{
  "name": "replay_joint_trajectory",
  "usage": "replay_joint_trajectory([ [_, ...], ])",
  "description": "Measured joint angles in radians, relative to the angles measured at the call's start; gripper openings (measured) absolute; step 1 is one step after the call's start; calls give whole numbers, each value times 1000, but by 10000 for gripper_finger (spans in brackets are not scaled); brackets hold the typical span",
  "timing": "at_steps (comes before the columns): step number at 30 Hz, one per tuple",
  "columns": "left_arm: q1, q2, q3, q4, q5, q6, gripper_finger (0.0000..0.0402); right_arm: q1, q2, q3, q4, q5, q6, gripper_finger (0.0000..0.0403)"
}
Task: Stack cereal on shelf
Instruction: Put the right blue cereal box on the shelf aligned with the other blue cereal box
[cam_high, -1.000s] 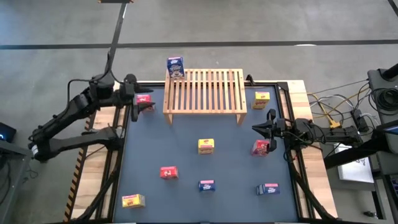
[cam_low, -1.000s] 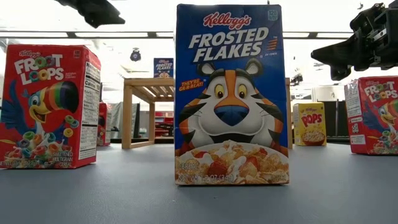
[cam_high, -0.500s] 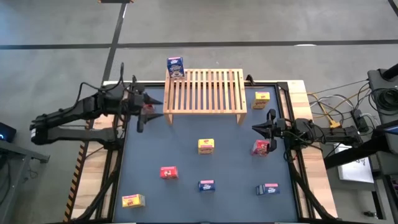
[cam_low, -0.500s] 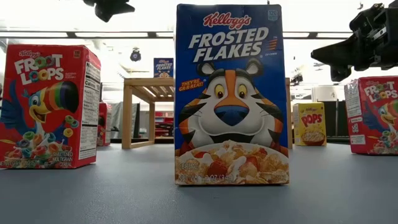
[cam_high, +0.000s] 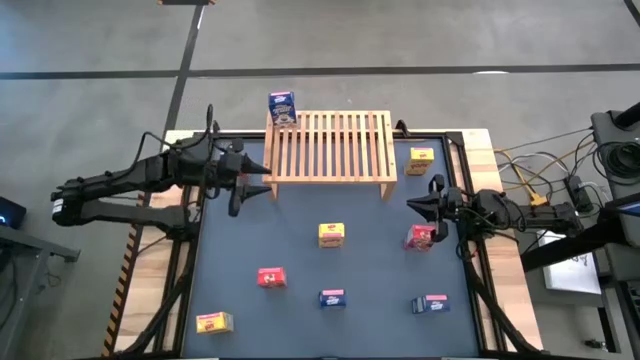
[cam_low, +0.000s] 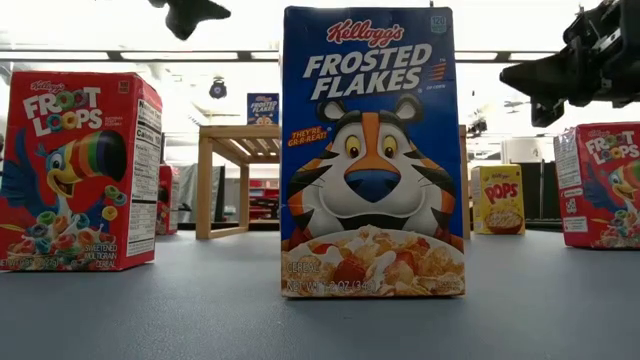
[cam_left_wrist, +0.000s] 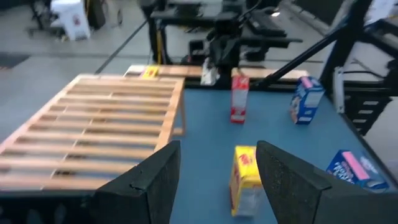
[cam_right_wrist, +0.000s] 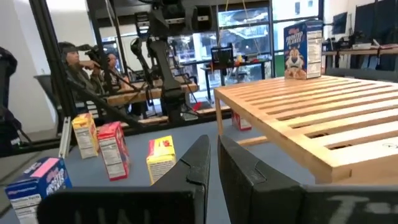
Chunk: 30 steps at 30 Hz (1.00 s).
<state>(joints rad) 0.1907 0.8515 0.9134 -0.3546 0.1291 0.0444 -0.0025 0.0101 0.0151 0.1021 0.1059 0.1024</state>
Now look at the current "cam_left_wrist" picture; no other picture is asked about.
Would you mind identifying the light wooden slatted shelf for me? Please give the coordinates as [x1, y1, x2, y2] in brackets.
[0, 73, 187, 191]

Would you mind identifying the dark floor mat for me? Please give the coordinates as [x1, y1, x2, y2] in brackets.
[0, 52, 31, 70]

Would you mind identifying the white aluminium bracket bar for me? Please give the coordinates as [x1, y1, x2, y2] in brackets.
[331, 67, 346, 114]

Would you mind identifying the red Froot Loops cereal box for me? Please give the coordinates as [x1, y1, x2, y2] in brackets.
[229, 74, 251, 125]

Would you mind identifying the blue Frosted Flakes cereal box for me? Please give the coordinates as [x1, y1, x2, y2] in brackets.
[325, 149, 390, 191]
[289, 76, 326, 126]

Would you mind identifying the white bin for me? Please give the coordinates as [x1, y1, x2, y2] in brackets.
[50, 0, 91, 42]

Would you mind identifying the yellow Corn Pops cereal box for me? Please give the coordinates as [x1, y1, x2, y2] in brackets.
[140, 65, 160, 79]
[229, 145, 264, 218]

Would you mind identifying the black desk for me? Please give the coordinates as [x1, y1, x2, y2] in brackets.
[139, 0, 304, 66]

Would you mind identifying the white plastic bag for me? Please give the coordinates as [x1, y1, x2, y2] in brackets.
[200, 57, 221, 86]

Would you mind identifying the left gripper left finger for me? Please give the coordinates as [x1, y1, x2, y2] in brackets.
[0, 139, 182, 224]

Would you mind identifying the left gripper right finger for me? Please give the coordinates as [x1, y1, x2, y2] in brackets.
[256, 140, 398, 224]

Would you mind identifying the black aluminium rig frame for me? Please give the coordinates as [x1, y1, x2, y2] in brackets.
[250, 0, 398, 138]

